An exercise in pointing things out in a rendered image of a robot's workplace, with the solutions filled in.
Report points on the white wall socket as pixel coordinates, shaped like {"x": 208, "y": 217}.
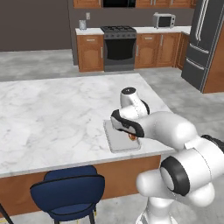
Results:
{"x": 87, "y": 15}

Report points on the orange food piece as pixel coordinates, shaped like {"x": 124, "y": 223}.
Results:
{"x": 132, "y": 137}

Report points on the silver microwave oven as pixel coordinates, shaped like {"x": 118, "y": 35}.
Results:
{"x": 164, "y": 20}

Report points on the wide wooden base cupboard run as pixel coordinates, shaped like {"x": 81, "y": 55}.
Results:
{"x": 157, "y": 51}

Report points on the grey rectangular plate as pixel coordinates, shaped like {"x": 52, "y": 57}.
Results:
{"x": 118, "y": 143}

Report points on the wooden island counter base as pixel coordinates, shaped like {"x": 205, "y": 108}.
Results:
{"x": 122, "y": 175}

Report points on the black range hood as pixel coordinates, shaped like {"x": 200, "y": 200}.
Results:
{"x": 118, "y": 3}

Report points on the black chair leg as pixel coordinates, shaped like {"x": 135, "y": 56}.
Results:
{"x": 5, "y": 214}

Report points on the dark grey fridge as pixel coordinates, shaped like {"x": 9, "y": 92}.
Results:
{"x": 201, "y": 43}

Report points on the black oven with hob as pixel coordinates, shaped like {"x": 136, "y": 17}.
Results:
{"x": 119, "y": 49}

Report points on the wooden wall cupboards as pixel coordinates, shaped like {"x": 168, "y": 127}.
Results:
{"x": 163, "y": 3}

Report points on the narrow wooden base cupboard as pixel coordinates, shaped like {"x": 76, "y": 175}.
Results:
{"x": 90, "y": 54}

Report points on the wooden fridge side panel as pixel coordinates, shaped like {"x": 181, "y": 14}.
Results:
{"x": 216, "y": 70}

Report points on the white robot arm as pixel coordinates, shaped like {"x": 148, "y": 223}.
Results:
{"x": 172, "y": 137}

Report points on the blue upholstered chair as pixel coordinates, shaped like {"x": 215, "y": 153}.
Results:
{"x": 68, "y": 192}

